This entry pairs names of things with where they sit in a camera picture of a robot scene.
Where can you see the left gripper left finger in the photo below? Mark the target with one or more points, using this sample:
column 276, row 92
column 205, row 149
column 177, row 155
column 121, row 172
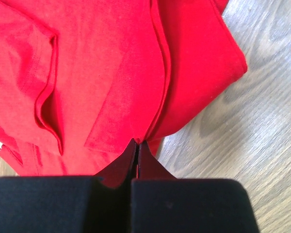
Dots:
column 115, row 174

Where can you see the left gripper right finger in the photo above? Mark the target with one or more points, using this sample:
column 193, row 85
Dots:
column 148, row 167

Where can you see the red t shirt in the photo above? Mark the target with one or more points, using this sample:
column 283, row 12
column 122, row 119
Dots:
column 80, row 78

